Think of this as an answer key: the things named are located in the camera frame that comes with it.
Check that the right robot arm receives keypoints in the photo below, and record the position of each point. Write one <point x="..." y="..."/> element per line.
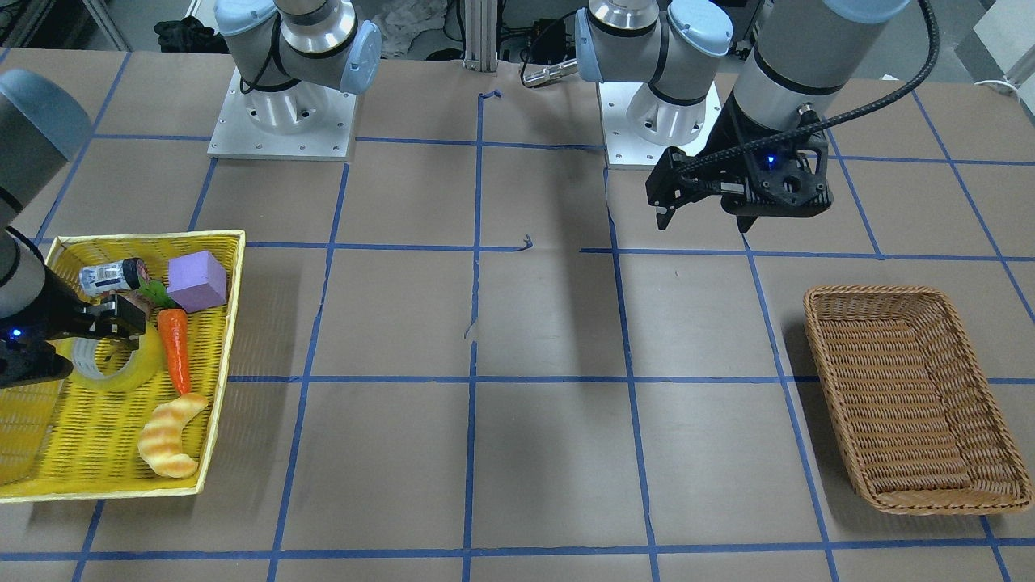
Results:
<point x="296" y="62"/>

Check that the brown ginger root toy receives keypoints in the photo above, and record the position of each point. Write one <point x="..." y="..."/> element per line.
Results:
<point x="147" y="305"/>

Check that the brown wicker basket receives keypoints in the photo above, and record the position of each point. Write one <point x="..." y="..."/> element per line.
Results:
<point x="917" y="426"/>

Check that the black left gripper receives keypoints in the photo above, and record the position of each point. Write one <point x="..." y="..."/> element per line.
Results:
<point x="726" y="145"/>

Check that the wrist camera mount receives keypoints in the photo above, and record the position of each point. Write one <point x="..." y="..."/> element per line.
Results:
<point x="793" y="175"/>
<point x="27" y="357"/>

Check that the yellow packing tape roll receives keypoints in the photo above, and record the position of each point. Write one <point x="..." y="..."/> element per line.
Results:
<point x="112" y="366"/>

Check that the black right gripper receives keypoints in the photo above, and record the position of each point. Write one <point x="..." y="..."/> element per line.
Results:
<point x="58" y="311"/>

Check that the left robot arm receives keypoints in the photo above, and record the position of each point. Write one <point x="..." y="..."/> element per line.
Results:
<point x="805" y="54"/>

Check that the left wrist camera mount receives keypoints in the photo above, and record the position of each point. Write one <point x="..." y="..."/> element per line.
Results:
<point x="793" y="175"/>

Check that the small spice jar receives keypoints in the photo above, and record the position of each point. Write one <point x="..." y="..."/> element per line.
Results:
<point x="122" y="275"/>

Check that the purple foam cube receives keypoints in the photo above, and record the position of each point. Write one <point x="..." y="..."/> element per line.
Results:
<point x="197" y="281"/>

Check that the aluminium frame post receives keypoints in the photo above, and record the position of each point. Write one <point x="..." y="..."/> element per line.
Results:
<point x="480" y="36"/>

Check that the toy carrot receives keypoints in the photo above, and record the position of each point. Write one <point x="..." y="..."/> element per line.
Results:
<point x="173" y="330"/>

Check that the toy croissant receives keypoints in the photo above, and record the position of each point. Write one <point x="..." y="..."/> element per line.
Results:
<point x="161" y="442"/>

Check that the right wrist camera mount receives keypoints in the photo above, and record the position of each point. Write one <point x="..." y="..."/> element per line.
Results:
<point x="27" y="357"/>

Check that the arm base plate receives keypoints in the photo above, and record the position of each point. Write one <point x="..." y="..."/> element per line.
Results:
<point x="307" y="122"/>
<point x="638" y="126"/>

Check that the yellow woven tray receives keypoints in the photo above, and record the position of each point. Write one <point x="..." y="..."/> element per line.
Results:
<point x="61" y="441"/>

